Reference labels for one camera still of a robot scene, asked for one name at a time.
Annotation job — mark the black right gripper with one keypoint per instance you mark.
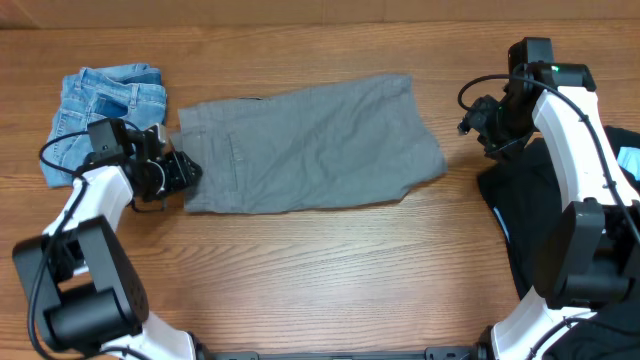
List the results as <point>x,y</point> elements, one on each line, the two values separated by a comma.
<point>476,119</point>

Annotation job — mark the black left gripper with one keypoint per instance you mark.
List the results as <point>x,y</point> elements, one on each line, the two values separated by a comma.
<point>181,172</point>

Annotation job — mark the grey cotton shorts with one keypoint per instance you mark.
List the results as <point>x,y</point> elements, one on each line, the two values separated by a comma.
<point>340,145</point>

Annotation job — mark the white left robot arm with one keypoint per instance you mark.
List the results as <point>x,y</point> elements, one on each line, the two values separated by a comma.
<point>84,294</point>

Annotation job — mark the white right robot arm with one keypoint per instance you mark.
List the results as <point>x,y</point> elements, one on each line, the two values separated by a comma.
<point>569,212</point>

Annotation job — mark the folded blue denim shorts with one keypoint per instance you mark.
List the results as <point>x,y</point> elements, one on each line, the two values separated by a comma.
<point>133,92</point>

